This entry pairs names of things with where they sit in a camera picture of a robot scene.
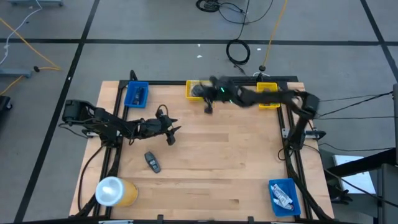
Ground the black bracket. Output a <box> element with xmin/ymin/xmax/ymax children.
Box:
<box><xmin>328</xmin><ymin>185</ymin><xmax>354</xmax><ymax>205</ymax></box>

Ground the grey stand base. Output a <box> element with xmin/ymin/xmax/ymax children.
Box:
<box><xmin>7</xmin><ymin>0</ymin><xmax>65</xmax><ymax>7</ymax></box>
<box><xmin>0</xmin><ymin>68</ymin><xmax>34</xmax><ymax>78</ymax></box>

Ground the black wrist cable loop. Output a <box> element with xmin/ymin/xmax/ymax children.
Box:
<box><xmin>156</xmin><ymin>104</ymin><xmax>169</xmax><ymax>118</ymax></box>

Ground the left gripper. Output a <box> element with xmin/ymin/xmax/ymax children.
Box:
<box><xmin>139</xmin><ymin>110</ymin><xmax>182</xmax><ymax>146</ymax></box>

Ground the orange floor cable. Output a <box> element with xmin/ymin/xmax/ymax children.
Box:
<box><xmin>262</xmin><ymin>0</ymin><xmax>289</xmax><ymax>68</ymax></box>

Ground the yellow mesh basket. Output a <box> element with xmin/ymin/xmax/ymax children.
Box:
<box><xmin>256</xmin><ymin>82</ymin><xmax>281</xmax><ymax>110</ymax></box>
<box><xmin>185</xmin><ymin>80</ymin><xmax>215</xmax><ymax>101</ymax></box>

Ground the dark grey oval case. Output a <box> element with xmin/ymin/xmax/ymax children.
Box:
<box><xmin>144</xmin><ymin>151</ymin><xmax>162</xmax><ymax>174</ymax></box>

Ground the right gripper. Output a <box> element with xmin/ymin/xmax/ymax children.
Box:
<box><xmin>200</xmin><ymin>76</ymin><xmax>243</xmax><ymax>114</ymax></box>

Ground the white floor cable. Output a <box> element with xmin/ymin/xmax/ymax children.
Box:
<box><xmin>0</xmin><ymin>0</ymin><xmax>43</xmax><ymax>66</ymax></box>

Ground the black stand pole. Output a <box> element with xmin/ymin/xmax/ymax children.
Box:
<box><xmin>257</xmin><ymin>64</ymin><xmax>269</xmax><ymax>82</ymax></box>

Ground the black caster wheel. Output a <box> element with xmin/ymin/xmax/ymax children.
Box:
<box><xmin>0</xmin><ymin>95</ymin><xmax>13</xmax><ymax>111</ymax></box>

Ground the black frame beam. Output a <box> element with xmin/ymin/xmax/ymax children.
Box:
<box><xmin>323</xmin><ymin>147</ymin><xmax>398</xmax><ymax>181</ymax></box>

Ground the black coiled floor cable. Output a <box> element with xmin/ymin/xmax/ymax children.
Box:
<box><xmin>226</xmin><ymin>0</ymin><xmax>251</xmax><ymax>76</ymax></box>
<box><xmin>195</xmin><ymin>0</ymin><xmax>274</xmax><ymax>25</ymax></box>

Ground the black aluminium table frame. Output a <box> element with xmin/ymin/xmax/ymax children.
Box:
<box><xmin>73</xmin><ymin>70</ymin><xmax>335</xmax><ymax>224</ymax></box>

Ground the white sheet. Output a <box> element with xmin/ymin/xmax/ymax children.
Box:
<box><xmin>332</xmin><ymin>154</ymin><xmax>377</xmax><ymax>195</ymax></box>

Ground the yellow canister with white lid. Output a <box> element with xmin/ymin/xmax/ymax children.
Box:
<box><xmin>95</xmin><ymin>175</ymin><xmax>139</xmax><ymax>207</ymax></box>

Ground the blue plastic bin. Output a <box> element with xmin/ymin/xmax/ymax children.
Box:
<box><xmin>124</xmin><ymin>81</ymin><xmax>149</xmax><ymax>109</ymax></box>
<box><xmin>268</xmin><ymin>178</ymin><xmax>302</xmax><ymax>217</ymax></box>

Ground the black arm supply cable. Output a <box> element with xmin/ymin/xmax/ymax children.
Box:
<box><xmin>76</xmin><ymin>144</ymin><xmax>105</xmax><ymax>216</ymax></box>

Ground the yellow floor cable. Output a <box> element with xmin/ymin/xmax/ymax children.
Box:
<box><xmin>0</xmin><ymin>19</ymin><xmax>62</xmax><ymax>96</ymax></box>

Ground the grey round pad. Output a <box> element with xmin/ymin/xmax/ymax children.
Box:
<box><xmin>190</xmin><ymin>85</ymin><xmax>206</xmax><ymax>98</ymax></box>

